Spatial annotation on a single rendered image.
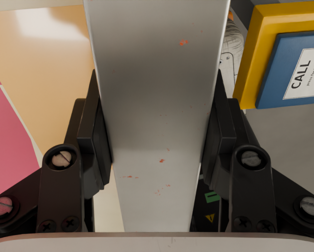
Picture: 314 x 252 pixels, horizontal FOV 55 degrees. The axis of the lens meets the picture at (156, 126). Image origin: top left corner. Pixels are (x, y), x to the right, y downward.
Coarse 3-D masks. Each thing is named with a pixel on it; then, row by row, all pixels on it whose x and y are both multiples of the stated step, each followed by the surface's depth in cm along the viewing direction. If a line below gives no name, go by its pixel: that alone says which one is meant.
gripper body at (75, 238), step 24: (0, 240) 7; (24, 240) 7; (48, 240) 7; (72, 240) 7; (96, 240) 7; (120, 240) 7; (144, 240) 7; (168, 240) 7; (192, 240) 7; (216, 240) 7; (240, 240) 7; (264, 240) 7; (288, 240) 7; (312, 240) 7
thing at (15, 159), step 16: (0, 96) 15; (0, 112) 15; (0, 128) 16; (16, 128) 16; (0, 144) 17; (16, 144) 17; (32, 144) 17; (0, 160) 18; (16, 160) 18; (32, 160) 18; (0, 176) 20; (16, 176) 20; (0, 192) 21
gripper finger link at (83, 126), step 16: (96, 80) 12; (96, 96) 11; (80, 112) 12; (96, 112) 11; (80, 128) 10; (96, 128) 10; (80, 144) 10; (96, 144) 10; (96, 160) 11; (32, 176) 10; (96, 176) 11; (16, 192) 9; (32, 192) 9; (96, 192) 11; (0, 208) 9; (16, 208) 9; (32, 208) 9; (0, 224) 9; (16, 224) 9
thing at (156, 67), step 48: (96, 0) 8; (144, 0) 8; (192, 0) 8; (96, 48) 9; (144, 48) 9; (192, 48) 9; (144, 96) 10; (192, 96) 10; (144, 144) 12; (192, 144) 12; (144, 192) 14; (192, 192) 14
